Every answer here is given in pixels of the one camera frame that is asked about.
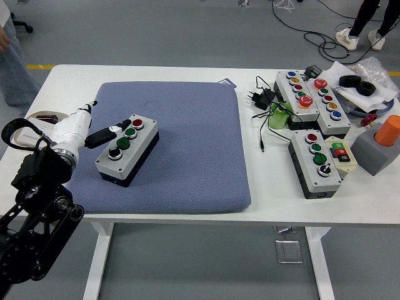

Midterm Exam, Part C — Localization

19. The person's hand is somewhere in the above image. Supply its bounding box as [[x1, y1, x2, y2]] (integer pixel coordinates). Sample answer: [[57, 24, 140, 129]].
[[0, 27, 10, 53]]

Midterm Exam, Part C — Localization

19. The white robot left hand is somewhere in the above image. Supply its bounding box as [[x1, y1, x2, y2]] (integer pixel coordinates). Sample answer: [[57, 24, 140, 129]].
[[49, 99, 134, 154]]

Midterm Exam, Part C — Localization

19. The grey four-button control box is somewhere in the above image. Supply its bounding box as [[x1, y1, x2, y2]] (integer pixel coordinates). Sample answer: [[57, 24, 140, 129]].
[[95, 114, 160, 188], [287, 129, 343, 200]]

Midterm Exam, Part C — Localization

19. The five-button box, red mushroom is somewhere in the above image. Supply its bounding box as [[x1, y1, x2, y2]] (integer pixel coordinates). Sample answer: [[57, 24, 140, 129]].
[[304, 77, 353, 138], [274, 70, 320, 131]]

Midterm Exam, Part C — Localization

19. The white tray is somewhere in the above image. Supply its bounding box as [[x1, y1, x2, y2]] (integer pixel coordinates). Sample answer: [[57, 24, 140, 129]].
[[24, 111, 70, 148]]

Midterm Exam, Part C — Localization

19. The black office chair base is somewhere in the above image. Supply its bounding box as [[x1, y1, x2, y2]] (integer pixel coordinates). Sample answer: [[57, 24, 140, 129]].
[[9, 11, 34, 34]]

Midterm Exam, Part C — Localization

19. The person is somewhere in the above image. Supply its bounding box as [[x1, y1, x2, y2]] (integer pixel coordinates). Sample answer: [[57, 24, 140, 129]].
[[0, 0, 41, 115], [336, 0, 400, 52]]

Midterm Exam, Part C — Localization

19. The white flat box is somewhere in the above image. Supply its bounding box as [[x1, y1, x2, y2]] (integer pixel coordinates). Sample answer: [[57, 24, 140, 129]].
[[12, 123, 56, 146]]

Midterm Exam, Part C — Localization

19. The blue-grey padded mat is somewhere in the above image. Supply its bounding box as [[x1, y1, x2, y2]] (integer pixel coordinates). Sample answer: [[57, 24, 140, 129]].
[[67, 81, 253, 216]]

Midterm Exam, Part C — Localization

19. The white table leg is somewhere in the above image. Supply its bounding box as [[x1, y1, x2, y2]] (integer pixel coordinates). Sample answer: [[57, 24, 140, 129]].
[[304, 226, 337, 300], [82, 222, 115, 300]]

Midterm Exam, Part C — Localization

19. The purple card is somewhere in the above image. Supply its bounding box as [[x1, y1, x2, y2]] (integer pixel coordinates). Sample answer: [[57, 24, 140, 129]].
[[216, 77, 238, 88]]

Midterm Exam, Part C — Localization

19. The black power adapter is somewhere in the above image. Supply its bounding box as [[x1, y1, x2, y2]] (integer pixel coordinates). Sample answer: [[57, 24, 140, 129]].
[[247, 87, 276, 111]]

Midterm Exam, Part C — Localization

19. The green cylinder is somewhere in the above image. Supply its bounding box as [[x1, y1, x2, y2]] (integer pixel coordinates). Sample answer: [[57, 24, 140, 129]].
[[268, 102, 294, 130]]

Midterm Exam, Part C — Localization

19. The small black electrical module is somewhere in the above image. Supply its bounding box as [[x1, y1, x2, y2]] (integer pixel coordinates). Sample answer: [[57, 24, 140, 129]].
[[304, 64, 324, 79]]

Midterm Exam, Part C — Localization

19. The metal floor outlet plate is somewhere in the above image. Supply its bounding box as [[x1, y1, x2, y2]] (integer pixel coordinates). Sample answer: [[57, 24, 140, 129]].
[[274, 239, 304, 265]]

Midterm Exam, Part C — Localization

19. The white paper sheet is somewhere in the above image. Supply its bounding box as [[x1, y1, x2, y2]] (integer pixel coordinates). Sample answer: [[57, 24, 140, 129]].
[[321, 61, 399, 113]]

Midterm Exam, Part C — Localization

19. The red knob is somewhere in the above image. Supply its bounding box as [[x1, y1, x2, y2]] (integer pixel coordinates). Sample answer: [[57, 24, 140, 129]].
[[359, 114, 378, 128]]

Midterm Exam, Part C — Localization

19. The grey block holder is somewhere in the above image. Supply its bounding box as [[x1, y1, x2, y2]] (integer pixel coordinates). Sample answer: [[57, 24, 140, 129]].
[[349, 120, 400, 176]]

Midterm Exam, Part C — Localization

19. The clear bubble wrap bag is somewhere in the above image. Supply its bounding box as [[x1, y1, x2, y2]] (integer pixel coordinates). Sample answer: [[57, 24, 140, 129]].
[[354, 56, 400, 94]]

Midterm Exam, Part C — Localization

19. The blue-rimmed round disc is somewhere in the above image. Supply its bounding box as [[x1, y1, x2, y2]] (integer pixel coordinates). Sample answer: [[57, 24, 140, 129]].
[[343, 96, 400, 118]]

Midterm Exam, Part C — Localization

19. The orange cylinder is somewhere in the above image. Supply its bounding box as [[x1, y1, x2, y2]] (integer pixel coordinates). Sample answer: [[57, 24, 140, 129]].
[[374, 114, 400, 148]]

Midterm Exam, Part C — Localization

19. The black adapter cord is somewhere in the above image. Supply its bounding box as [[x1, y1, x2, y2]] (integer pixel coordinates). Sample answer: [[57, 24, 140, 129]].
[[251, 76, 294, 154]]

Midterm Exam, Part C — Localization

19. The white floor cable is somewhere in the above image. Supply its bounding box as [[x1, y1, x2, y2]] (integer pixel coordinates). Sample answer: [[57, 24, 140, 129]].
[[273, 0, 296, 13]]

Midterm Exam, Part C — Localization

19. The black floor cable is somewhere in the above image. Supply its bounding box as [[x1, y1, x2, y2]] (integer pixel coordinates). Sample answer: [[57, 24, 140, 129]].
[[271, 0, 387, 65]]

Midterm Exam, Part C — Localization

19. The cream three-button switch box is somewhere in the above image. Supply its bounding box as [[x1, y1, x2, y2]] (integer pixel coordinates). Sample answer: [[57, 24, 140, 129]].
[[324, 136, 358, 179]]

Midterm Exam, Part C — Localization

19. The black foam ring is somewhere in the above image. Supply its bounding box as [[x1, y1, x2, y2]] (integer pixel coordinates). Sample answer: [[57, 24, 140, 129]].
[[357, 81, 378, 97], [339, 74, 361, 88]]

